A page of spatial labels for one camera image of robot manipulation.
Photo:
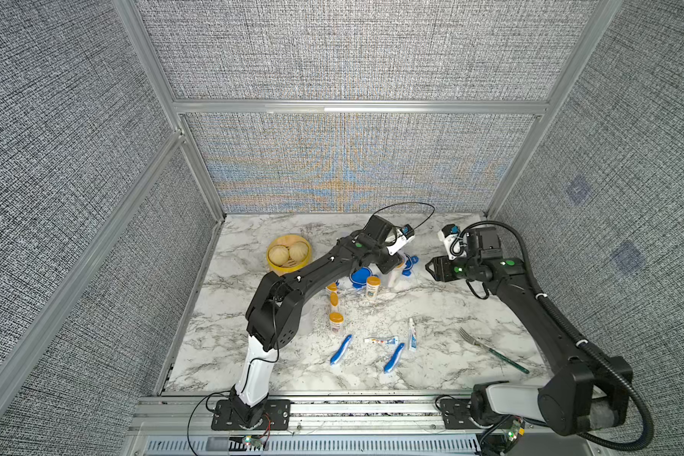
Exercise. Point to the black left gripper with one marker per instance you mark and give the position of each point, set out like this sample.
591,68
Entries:
393,261

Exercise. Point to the right cream bun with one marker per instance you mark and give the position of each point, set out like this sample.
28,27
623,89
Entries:
298,251

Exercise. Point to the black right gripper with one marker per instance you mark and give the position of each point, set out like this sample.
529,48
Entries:
442,265

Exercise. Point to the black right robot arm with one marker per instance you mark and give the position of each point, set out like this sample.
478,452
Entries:
589,394

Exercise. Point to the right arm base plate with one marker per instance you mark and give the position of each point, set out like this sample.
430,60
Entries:
455,413

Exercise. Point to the green handled fork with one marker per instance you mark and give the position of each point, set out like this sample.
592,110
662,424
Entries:
476,343

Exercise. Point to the blue lid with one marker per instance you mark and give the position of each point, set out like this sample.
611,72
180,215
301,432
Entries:
411,261
360,278

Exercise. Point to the toothpaste tube vertical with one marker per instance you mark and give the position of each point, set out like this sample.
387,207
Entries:
412,338

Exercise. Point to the cream bun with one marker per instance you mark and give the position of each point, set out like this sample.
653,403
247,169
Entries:
278,255
298,251

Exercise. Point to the blue toothbrush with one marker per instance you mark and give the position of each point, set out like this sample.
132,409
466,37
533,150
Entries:
342,350
393,361

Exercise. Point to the orange cap bottle upright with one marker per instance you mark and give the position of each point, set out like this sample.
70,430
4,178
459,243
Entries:
372,286

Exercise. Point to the clear cup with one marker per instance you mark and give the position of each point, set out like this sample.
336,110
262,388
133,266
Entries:
306,322
390,279

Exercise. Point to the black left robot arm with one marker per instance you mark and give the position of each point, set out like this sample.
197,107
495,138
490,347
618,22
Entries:
274,314

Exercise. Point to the orange cap bottle front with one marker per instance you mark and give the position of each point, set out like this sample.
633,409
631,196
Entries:
336,321

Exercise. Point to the yellow steamer basket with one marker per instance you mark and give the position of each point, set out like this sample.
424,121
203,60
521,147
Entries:
290,266

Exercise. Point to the orange cap bottle lying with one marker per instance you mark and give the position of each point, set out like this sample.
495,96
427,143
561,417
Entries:
332,291

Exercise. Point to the left cream bun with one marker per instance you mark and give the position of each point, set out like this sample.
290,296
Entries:
278,255

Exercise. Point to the aluminium front rail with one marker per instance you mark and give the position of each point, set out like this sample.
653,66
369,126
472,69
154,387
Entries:
310,413

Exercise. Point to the toothpaste tube horizontal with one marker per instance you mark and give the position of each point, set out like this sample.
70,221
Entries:
390,341

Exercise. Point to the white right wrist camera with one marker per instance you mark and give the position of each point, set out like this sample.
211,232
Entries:
453,239

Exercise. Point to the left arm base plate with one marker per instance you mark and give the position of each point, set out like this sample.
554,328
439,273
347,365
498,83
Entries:
231,415

